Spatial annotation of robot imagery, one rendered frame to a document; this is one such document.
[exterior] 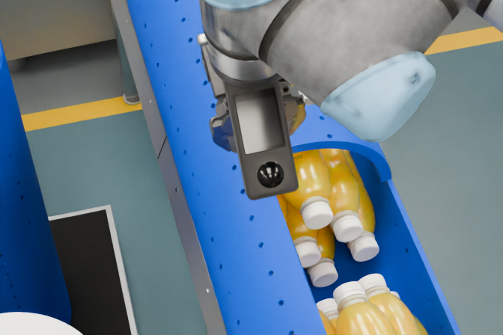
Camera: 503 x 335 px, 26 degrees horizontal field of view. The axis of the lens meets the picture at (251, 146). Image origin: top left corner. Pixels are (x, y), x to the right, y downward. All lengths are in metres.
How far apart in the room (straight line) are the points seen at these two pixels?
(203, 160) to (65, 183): 1.49
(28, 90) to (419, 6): 2.45
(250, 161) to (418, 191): 1.99
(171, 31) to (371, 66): 0.88
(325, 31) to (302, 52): 0.02
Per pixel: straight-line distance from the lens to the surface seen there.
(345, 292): 1.36
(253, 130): 0.93
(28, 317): 1.53
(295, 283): 1.31
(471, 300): 2.76
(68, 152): 3.00
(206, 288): 1.70
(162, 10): 1.65
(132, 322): 2.52
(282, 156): 0.94
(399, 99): 0.76
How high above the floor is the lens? 2.35
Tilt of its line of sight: 52 degrees down
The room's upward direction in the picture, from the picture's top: straight up
